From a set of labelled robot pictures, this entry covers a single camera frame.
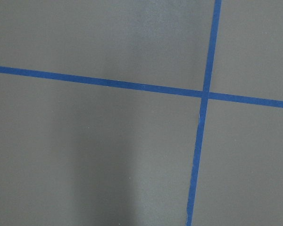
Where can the brown paper table cover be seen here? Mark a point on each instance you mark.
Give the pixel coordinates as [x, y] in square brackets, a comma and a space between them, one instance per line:
[141, 112]

